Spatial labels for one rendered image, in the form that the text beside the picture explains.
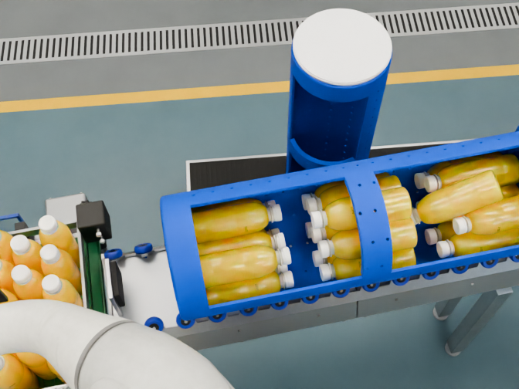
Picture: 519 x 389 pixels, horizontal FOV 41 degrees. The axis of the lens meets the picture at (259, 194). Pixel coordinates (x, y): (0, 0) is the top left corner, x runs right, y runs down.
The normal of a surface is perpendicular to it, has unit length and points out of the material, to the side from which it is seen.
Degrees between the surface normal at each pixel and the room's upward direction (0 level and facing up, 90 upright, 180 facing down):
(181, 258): 26
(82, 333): 36
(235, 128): 0
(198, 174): 0
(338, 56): 0
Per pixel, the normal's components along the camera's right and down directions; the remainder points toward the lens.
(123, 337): -0.22, -0.90
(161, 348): 0.07, -0.95
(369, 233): 0.11, 0.11
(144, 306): -0.01, -0.49
